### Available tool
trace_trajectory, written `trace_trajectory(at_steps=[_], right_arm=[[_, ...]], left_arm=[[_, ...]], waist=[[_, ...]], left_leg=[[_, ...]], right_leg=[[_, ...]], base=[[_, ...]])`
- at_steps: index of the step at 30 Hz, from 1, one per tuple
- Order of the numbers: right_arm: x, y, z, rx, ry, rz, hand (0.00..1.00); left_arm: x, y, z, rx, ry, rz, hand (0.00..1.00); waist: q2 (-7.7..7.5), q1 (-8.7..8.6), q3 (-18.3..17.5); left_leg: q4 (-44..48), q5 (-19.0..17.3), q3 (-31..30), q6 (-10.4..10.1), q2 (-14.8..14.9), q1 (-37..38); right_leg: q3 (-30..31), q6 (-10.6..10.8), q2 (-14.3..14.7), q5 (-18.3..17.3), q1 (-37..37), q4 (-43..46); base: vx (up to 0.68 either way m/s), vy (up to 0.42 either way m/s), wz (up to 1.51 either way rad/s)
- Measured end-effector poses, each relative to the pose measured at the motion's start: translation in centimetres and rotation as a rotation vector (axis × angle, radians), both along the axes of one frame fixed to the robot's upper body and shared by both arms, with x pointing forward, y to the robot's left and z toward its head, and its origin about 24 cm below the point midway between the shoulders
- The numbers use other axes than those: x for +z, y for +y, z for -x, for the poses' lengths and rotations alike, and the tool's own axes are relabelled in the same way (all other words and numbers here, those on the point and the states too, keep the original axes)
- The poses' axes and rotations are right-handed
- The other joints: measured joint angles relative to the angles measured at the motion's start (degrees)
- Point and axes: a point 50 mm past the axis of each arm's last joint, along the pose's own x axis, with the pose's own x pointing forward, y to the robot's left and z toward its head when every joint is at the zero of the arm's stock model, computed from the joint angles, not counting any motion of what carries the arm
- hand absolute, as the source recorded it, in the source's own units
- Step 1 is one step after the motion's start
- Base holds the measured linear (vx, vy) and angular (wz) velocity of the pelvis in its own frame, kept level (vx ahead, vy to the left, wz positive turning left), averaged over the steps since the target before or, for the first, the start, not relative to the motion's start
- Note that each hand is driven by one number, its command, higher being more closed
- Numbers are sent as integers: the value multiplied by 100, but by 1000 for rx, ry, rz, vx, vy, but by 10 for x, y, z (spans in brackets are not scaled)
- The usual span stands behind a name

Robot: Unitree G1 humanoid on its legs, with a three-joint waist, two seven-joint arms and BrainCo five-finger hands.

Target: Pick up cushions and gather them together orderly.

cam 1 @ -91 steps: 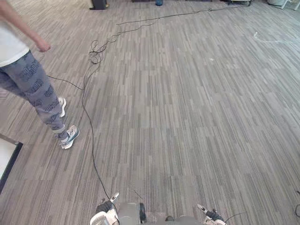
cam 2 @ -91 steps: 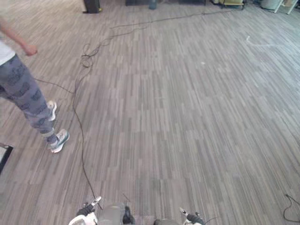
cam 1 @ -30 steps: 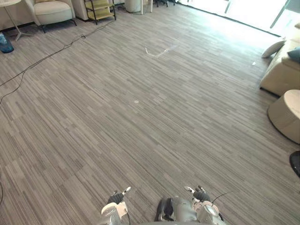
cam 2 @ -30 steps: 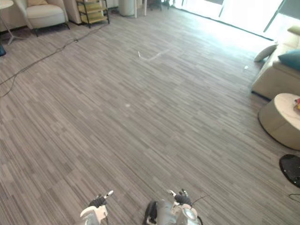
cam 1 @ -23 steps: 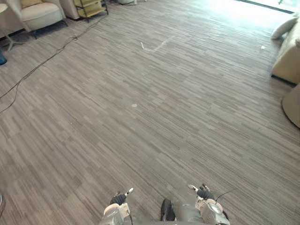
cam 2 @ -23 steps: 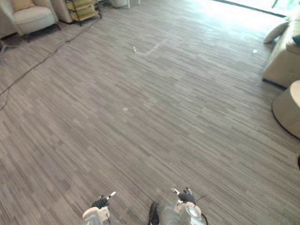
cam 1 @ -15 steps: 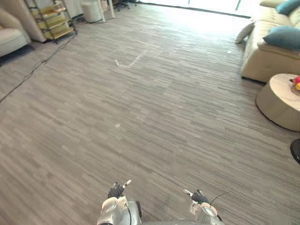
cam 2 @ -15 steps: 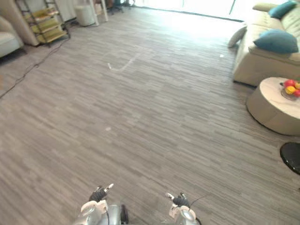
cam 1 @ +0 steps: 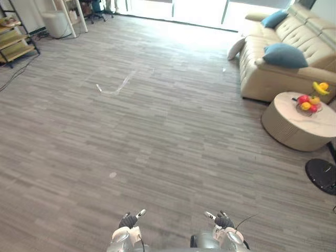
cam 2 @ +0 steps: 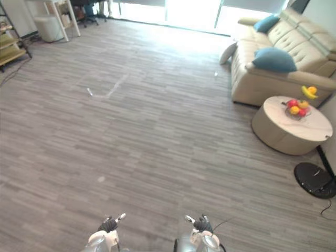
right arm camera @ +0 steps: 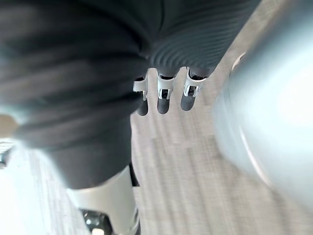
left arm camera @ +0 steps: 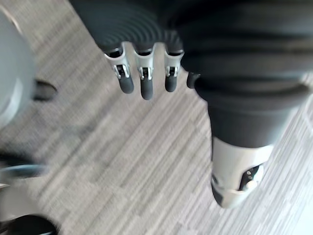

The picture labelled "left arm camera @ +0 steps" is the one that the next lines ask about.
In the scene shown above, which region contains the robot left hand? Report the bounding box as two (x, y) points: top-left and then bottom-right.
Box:
(69, 0), (313, 209)

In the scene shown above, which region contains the silver robot leg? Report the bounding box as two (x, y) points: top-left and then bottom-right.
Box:
(0, 9), (37, 128)
(0, 164), (49, 221)

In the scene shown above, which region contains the dark robot foot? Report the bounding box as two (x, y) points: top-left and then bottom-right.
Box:
(0, 214), (59, 235)

